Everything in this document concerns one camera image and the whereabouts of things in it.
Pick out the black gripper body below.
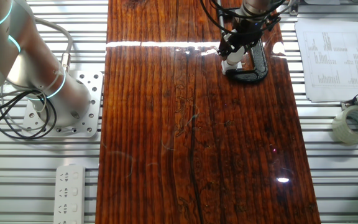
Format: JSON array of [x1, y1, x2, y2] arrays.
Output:
[[228, 17, 270, 47]]

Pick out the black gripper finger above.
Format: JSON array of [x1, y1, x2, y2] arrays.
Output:
[[246, 37, 262, 52], [218, 30, 239, 59]]

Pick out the white light bulb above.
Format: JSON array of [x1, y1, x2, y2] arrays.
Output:
[[226, 46, 247, 65]]

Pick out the white bulb socket adapter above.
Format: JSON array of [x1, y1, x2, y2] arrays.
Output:
[[221, 59, 244, 75]]

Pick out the black C-clamp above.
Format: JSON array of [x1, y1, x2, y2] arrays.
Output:
[[216, 0, 269, 83]]

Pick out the printed paper sheets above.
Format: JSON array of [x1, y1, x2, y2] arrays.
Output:
[[294, 18, 358, 103]]

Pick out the brown wooden board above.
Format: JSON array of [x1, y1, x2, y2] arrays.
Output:
[[94, 0, 322, 224]]

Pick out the clear tape roll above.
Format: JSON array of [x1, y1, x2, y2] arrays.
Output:
[[331, 105, 358, 146]]

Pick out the white power strip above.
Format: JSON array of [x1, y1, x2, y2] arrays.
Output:
[[53, 164, 86, 224]]

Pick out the silver corner bracket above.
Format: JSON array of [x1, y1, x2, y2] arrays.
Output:
[[288, 0, 300, 17]]

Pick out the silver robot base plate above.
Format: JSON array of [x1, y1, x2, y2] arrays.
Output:
[[22, 70, 104, 138]]

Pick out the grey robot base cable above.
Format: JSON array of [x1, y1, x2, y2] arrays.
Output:
[[34, 17, 74, 72]]

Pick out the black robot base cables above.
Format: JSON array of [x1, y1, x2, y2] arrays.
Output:
[[0, 89, 58, 140]]

